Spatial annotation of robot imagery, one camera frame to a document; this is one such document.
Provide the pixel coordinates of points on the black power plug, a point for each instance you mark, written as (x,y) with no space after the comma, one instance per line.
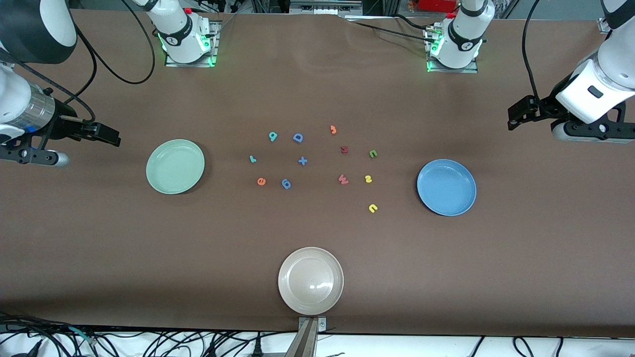
(257,349)

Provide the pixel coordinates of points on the silver frame rail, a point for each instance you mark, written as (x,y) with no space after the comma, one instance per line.
(322,7)

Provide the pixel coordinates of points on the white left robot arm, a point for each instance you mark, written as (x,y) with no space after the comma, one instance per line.
(610,74)

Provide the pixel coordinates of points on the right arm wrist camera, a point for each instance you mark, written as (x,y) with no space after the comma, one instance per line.
(30,156)

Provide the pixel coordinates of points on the blue plate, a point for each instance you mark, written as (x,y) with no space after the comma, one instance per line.
(446,187)

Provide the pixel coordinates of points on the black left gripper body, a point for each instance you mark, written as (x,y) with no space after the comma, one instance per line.
(544,107)

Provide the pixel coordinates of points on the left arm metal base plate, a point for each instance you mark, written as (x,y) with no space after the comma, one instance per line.
(471,70)

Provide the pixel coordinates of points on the blue foam letter D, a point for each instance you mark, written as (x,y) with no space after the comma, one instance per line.
(294,138)

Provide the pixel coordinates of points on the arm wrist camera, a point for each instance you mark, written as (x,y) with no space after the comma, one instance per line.
(30,156)
(585,131)

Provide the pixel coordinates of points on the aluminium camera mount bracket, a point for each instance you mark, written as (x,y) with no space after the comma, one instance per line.
(307,337)

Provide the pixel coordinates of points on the pink foam letter W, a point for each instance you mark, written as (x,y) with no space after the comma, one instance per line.
(342,177)

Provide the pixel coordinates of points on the blue foam number six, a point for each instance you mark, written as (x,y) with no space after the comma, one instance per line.
(283,183)

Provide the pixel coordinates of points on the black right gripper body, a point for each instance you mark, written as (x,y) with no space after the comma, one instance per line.
(65,126)

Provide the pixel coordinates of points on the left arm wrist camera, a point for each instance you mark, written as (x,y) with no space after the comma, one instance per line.
(585,131)

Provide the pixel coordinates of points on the beige plate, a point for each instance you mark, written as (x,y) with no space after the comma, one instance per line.
(310,281)

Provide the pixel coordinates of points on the red box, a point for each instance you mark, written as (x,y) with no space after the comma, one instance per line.
(439,5)

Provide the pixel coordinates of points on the yellow foam letter U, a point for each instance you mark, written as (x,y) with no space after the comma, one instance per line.
(375,207)

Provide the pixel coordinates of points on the brown table cover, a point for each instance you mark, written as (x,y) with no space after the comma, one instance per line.
(99,248)

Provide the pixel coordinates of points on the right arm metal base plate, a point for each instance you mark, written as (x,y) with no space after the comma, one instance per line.
(216,44)

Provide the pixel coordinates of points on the aluminium frame post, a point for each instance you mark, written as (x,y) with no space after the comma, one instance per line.
(604,25)

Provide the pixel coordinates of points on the pale green plate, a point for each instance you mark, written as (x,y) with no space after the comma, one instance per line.
(175,166)

